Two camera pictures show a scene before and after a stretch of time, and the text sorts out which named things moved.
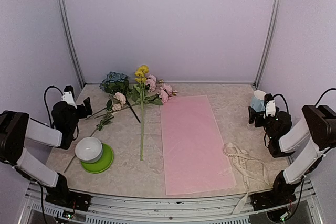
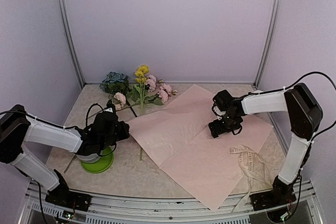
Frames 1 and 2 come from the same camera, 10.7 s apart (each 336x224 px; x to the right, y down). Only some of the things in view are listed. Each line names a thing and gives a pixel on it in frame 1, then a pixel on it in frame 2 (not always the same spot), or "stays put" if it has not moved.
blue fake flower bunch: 114,83 stays put
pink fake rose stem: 158,93 stays put
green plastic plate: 103,163 stays put
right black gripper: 252,114 → 220,129
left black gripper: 84,113 → 125,134
